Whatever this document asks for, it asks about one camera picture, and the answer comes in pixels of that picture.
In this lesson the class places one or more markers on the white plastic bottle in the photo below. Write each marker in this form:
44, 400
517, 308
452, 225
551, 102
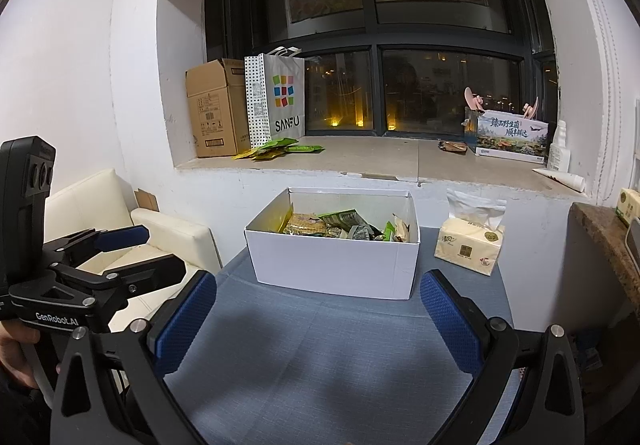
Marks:
560, 150

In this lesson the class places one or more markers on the green snack packet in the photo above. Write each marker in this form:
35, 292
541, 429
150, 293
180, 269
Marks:
345, 217
389, 230

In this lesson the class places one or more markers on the white tube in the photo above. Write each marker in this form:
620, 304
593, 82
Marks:
560, 179

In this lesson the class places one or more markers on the yellow snack packet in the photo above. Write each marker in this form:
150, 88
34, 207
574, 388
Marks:
280, 220

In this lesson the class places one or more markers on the white cardboard box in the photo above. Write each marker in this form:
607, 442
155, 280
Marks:
330, 265

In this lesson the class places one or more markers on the dark window frame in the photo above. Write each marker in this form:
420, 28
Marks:
372, 32

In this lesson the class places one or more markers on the pink plastic tool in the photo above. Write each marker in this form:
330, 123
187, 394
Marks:
531, 109
472, 100

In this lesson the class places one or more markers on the pile of green sachets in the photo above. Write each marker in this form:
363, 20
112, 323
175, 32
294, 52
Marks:
275, 149

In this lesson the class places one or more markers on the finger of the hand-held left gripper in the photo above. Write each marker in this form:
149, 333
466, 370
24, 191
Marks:
120, 237
160, 270

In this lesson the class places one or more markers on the brown stone counter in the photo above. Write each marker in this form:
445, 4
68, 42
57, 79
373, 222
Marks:
600, 235

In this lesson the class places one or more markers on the brown wrapper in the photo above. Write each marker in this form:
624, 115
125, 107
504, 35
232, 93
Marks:
452, 146

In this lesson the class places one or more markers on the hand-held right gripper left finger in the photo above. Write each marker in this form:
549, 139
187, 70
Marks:
187, 320

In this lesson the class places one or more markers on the beige snack packet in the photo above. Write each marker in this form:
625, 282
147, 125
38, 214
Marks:
404, 227

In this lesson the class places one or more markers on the silver snack packet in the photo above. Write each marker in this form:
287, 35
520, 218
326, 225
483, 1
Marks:
361, 232

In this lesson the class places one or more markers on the brown cardboard box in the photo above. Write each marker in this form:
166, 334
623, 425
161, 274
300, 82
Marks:
215, 110

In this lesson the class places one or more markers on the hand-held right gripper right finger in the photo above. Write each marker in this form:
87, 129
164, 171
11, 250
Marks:
450, 320

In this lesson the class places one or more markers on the white shopping bag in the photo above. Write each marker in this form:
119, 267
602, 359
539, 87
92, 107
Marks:
280, 100

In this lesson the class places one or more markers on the cream tissue pack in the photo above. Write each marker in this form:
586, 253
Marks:
465, 245

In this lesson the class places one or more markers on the printed carton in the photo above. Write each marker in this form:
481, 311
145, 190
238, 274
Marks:
510, 135

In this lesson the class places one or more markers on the white sofa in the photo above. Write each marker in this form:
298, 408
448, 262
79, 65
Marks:
165, 235

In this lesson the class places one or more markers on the person's left hand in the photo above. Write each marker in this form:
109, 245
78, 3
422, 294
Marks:
12, 350

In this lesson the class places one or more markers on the cream green box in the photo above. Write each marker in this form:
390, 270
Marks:
629, 207

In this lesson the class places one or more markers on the brown cardboard flap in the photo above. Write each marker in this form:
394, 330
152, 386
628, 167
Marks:
146, 201

